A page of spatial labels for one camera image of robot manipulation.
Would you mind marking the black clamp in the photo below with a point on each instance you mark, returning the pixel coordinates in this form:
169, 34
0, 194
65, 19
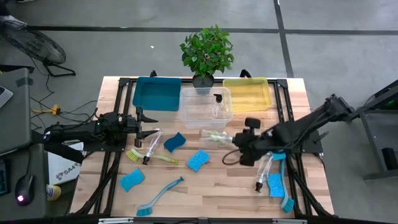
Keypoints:
153, 74
245, 73

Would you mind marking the white cardboard box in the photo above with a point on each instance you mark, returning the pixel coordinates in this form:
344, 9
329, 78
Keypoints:
62, 168

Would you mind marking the yellow plastic bin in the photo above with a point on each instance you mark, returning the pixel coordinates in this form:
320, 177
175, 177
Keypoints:
248, 95

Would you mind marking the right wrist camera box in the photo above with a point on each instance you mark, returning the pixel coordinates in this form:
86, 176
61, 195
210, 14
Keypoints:
252, 122

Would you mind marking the black floor fan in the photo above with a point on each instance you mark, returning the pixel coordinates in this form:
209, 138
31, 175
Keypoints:
34, 46

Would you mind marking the black metal stand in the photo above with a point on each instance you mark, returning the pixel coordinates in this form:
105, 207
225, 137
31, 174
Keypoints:
385, 95

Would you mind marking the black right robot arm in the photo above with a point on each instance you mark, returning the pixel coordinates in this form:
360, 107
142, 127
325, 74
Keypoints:
298, 127

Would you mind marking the black tape strip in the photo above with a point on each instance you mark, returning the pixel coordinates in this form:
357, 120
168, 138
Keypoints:
25, 81

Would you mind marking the black diagonal beam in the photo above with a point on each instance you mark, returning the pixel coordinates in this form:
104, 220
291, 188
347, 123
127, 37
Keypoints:
59, 149

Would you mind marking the person's foot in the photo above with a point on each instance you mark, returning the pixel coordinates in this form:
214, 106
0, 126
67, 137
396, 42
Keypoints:
12, 21

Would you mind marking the green plant in black pot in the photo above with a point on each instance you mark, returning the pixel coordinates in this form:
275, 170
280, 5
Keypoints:
206, 53

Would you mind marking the white grey device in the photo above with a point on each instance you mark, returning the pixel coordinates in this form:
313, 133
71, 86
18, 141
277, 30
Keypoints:
4, 96

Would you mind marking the yellow power connector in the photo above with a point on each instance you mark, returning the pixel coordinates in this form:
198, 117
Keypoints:
55, 109

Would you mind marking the light blue sponge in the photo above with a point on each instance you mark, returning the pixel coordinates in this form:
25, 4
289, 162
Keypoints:
275, 185
132, 180
198, 160

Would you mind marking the black floor box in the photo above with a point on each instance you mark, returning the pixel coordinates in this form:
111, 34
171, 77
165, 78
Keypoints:
390, 158

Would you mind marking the clear plastic bin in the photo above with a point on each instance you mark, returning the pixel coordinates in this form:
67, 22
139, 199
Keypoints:
196, 109

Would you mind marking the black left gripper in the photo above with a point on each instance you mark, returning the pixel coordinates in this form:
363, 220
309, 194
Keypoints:
130, 126

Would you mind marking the silver metal bracket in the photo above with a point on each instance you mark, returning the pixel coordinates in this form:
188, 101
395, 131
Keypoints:
115, 220
289, 221

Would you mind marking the teal plastic bin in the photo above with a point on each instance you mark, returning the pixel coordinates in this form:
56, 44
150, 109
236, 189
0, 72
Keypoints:
157, 93

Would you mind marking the black keyboard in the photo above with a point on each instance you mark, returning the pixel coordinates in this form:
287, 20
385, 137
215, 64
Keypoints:
3, 179

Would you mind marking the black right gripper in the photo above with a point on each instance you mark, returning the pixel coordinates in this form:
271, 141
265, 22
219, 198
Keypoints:
248, 146

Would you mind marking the black computer mouse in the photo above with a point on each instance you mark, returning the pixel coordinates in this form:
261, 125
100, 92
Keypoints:
25, 186

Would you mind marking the clear pump bottle black top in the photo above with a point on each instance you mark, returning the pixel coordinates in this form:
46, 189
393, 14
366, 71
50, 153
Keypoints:
206, 137
218, 109
153, 144
263, 171

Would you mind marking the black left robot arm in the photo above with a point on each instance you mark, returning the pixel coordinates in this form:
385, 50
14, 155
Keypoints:
77, 132

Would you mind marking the dark grey desk top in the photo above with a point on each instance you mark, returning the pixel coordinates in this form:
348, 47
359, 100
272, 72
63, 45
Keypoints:
34, 165

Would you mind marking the dark blue sponge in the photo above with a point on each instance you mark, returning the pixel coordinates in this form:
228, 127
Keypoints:
174, 142

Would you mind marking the blue dish brush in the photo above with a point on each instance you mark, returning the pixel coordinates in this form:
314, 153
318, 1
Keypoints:
287, 203
143, 211

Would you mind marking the yellow-green dish brush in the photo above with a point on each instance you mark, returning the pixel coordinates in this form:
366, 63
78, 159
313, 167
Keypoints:
217, 136
133, 155

